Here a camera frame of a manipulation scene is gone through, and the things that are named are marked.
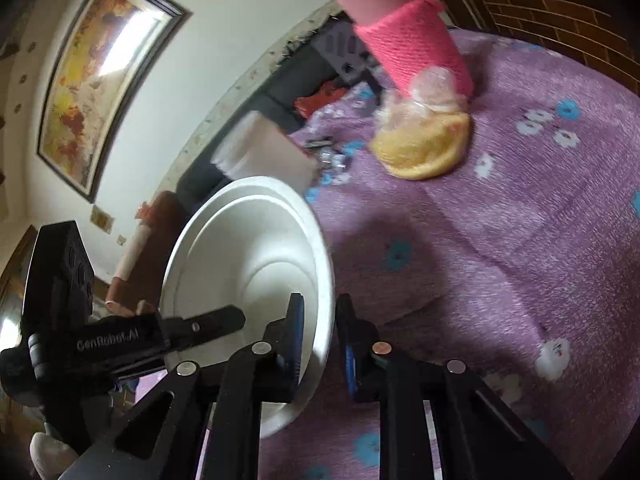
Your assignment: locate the black leather sofa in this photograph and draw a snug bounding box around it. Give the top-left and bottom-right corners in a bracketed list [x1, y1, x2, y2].
[175, 10, 381, 211]

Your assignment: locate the yellow knit cover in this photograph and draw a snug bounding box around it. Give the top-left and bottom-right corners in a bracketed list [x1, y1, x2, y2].
[369, 110, 472, 181]

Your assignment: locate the purple floral tablecloth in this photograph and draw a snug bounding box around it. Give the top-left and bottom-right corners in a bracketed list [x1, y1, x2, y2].
[135, 27, 640, 480]

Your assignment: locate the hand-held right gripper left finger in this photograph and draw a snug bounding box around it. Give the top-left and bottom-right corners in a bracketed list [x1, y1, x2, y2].
[60, 292, 307, 480]

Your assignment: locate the person's left hand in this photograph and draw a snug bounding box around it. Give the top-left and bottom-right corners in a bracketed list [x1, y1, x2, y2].
[29, 432, 81, 480]

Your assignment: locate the brown armchair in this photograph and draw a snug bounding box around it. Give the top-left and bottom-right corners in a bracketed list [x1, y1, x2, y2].
[105, 192, 196, 318]

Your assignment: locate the red plastic bag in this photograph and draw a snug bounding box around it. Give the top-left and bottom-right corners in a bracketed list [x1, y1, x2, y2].
[294, 85, 346, 118]

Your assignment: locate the purple plastic crate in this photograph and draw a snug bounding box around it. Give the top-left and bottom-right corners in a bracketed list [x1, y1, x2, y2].
[315, 22, 376, 81]

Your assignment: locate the clear plastic wrap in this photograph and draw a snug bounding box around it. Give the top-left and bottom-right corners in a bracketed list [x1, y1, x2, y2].
[380, 66, 468, 121]

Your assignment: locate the white plastic jar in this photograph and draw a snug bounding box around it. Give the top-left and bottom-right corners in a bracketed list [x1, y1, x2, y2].
[210, 110, 321, 193]

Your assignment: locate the framed wall painting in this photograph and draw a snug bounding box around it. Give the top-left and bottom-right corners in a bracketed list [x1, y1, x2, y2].
[36, 0, 193, 204]

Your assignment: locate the cup with pink knit sleeve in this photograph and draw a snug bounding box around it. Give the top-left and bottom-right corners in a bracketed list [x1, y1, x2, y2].
[334, 0, 475, 98]

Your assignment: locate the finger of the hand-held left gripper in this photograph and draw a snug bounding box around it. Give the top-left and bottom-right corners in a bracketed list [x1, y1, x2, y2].
[160, 305, 247, 356]

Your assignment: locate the white foam bowl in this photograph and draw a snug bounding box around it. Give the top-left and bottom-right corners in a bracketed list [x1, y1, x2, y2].
[159, 176, 335, 438]

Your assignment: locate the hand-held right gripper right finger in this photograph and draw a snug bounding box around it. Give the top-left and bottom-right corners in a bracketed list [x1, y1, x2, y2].
[334, 294, 573, 480]

